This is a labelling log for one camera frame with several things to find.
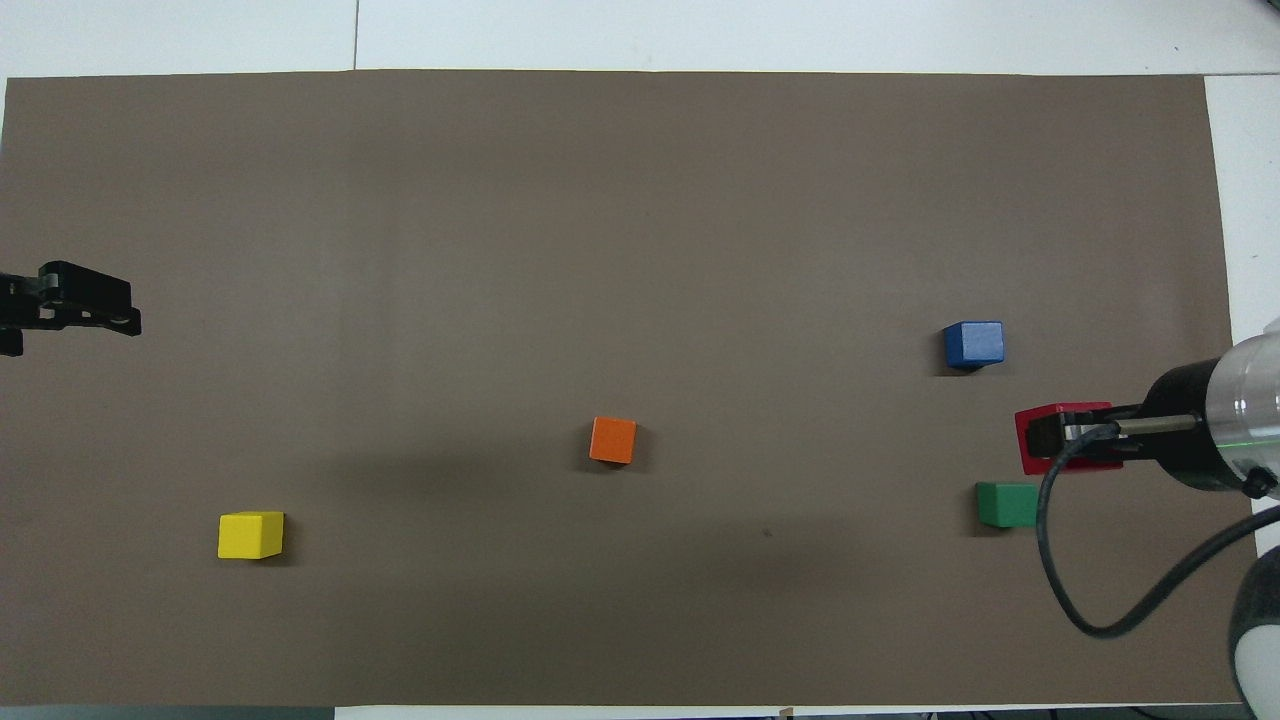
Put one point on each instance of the red wooden block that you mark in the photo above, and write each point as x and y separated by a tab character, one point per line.
1040	465

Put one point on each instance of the yellow wooden block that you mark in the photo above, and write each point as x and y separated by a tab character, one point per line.
250	535

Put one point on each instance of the blue wooden block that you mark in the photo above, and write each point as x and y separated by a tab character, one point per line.
973	344

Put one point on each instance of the brown table mat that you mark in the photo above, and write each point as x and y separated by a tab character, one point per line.
640	250

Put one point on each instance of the orange wooden block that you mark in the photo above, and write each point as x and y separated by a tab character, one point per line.
612	440

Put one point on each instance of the green wooden block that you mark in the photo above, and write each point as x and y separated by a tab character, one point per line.
1008	504

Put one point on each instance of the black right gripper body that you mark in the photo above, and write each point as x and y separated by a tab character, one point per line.
1180	450

